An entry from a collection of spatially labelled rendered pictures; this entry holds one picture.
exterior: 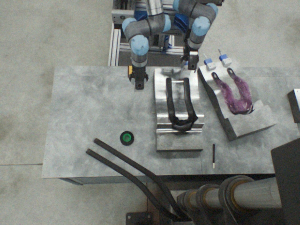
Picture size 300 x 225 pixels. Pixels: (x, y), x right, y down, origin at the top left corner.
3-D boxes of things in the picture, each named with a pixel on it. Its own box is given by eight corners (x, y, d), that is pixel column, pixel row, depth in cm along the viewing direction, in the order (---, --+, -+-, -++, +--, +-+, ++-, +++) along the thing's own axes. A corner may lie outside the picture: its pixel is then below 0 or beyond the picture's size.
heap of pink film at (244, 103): (211, 80, 150) (215, 74, 143) (236, 73, 153) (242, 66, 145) (229, 117, 142) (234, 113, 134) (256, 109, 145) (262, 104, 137)
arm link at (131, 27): (142, 24, 118) (150, 42, 115) (120, 30, 116) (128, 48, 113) (143, 12, 111) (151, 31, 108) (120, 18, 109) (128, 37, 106)
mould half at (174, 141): (153, 75, 155) (154, 64, 143) (192, 76, 157) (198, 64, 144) (156, 152, 138) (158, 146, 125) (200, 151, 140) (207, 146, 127)
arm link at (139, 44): (145, 30, 105) (151, 46, 103) (143, 46, 116) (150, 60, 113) (127, 34, 104) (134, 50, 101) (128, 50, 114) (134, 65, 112)
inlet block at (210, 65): (198, 56, 159) (201, 51, 154) (206, 54, 160) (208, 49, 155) (206, 72, 155) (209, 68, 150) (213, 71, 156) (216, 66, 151)
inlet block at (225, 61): (213, 52, 161) (216, 47, 156) (220, 50, 162) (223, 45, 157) (221, 68, 157) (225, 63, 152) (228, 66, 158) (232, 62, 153)
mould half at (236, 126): (197, 71, 158) (201, 62, 148) (232, 61, 163) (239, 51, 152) (229, 141, 143) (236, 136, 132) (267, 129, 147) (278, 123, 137)
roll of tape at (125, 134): (120, 146, 138) (119, 144, 135) (120, 132, 141) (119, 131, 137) (134, 145, 139) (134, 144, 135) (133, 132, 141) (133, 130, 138)
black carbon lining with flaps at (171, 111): (164, 78, 147) (166, 70, 138) (190, 78, 148) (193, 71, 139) (167, 133, 135) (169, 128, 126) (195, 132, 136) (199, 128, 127)
